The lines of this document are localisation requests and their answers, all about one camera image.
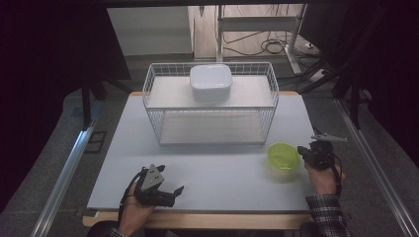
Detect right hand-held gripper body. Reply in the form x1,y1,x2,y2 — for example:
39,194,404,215
309,133,349,171

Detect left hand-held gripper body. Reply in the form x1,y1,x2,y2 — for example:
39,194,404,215
134,163,173,207

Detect green plastic bowl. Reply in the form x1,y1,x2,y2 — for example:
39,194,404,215
267,141,301,173

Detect white wire shelf rack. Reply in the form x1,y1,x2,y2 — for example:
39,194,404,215
141,61,281,146

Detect white square lidded container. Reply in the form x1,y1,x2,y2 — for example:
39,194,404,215
189,63,234,104

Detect person's right hand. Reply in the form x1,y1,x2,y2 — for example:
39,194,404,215
304,160,347,197

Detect person's left hand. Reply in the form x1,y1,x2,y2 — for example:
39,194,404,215
118,182,156,237

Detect black stand legs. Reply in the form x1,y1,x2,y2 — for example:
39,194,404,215
79,70,134,130
297,58,374,130

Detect white power strip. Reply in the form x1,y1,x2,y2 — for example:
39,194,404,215
309,68,329,83

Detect white panel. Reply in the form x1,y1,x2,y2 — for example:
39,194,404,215
107,6,194,57

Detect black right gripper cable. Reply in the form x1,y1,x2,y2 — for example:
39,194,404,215
330,155,344,198

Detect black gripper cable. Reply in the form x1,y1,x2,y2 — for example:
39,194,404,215
330,155,344,198
118,167,146,225

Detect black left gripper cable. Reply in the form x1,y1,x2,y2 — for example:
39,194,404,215
118,167,146,225

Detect aluminium rail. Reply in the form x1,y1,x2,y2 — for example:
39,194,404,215
31,119,99,237
333,98,419,237

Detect black frame on floor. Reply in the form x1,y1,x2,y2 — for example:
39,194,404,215
84,130,108,154

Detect black cables on floor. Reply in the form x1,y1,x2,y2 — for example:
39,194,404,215
221,31,319,57

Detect white metal desk frame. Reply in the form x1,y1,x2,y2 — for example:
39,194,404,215
215,3,308,76

